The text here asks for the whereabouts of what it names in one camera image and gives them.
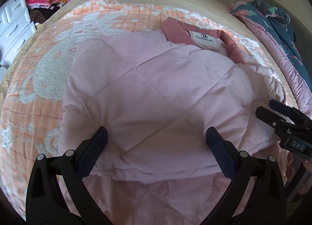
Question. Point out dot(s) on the beige bed cover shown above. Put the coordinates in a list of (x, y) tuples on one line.
[(209, 8)]

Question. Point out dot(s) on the orange white plaid blanket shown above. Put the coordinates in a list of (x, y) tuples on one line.
[(32, 90)]

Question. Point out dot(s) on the white drawer chest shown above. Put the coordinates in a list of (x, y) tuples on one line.
[(16, 29)]

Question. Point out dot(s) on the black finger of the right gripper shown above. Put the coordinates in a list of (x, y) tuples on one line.
[(272, 119), (290, 112)]

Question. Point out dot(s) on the dark clothes pile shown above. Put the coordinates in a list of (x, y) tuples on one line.
[(40, 15)]

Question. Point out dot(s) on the pink quilted jacket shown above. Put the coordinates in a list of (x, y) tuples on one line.
[(157, 98)]

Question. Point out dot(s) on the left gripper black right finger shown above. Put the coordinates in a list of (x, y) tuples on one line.
[(255, 194)]

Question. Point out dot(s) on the blue floral pink quilt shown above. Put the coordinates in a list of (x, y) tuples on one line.
[(272, 26)]

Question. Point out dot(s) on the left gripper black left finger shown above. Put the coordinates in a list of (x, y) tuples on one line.
[(45, 203)]

